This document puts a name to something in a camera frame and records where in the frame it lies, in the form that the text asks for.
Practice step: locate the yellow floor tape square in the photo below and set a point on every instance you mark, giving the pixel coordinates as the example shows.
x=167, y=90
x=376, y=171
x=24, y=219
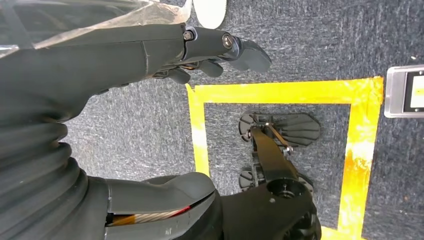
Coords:
x=281, y=89

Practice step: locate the bystander's foot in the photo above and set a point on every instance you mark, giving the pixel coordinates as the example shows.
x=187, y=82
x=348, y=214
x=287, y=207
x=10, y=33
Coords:
x=209, y=11

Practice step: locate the black robot foot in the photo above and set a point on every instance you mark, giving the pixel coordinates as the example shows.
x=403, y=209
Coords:
x=298, y=127

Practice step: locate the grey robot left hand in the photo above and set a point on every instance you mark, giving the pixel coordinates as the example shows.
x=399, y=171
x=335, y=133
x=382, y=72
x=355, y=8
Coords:
x=99, y=56

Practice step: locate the silver floor socket box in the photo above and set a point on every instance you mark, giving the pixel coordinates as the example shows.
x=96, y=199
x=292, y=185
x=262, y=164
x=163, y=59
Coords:
x=394, y=92

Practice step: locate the black robot leg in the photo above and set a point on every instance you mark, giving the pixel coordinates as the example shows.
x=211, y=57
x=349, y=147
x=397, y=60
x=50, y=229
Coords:
x=265, y=212

